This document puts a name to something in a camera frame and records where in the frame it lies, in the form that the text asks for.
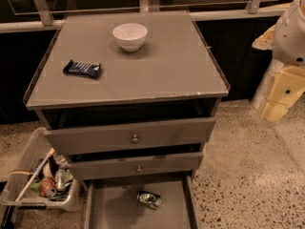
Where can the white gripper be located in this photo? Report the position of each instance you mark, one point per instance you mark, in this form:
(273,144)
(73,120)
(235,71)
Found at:
(291,40)

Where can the crushed green can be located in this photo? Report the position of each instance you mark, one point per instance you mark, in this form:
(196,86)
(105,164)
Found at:
(148,199)

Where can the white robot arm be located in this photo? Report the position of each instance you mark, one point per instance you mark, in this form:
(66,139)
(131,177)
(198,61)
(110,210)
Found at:
(286,40)

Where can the grey middle drawer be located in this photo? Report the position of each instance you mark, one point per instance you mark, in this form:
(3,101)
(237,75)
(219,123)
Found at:
(126,167)

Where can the grey drawer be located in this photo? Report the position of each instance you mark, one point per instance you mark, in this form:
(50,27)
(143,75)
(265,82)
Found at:
(74,141)
(112,203)
(126,167)

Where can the grey drawer cabinet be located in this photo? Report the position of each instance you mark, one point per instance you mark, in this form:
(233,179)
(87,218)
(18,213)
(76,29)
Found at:
(172,76)

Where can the grey top drawer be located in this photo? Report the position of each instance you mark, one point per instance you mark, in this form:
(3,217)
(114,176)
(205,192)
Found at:
(74,141)

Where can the brass top drawer knob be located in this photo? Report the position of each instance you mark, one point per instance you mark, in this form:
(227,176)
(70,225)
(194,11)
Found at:
(135,139)

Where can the brass drawer knob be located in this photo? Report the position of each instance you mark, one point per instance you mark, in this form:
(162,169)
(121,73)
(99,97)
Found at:
(135,139)
(139,169)

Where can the brass middle drawer knob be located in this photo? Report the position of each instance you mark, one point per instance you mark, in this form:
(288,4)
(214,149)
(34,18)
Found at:
(139,169)

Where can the grey bottom drawer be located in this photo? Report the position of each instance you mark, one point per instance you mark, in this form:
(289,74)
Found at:
(112,203)

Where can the silver can in bin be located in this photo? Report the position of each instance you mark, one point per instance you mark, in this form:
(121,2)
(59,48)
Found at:
(60,180)

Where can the red soda can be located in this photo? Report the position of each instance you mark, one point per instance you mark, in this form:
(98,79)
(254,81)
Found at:
(47,187)

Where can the white ceramic bowl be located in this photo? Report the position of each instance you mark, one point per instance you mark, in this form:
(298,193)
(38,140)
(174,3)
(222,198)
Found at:
(130,36)

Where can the dark blue snack bar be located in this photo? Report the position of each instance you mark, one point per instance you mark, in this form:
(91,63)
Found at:
(82,69)

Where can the white stick in bin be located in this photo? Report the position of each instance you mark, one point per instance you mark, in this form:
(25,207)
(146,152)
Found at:
(37,171)

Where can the clear plastic bin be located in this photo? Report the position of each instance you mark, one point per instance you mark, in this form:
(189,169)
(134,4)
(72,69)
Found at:
(36,148)

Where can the metal railing with glass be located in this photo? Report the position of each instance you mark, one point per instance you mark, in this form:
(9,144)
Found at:
(46,15)

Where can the white diagonal post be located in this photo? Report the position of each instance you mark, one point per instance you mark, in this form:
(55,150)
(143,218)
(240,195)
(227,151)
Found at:
(265,85)

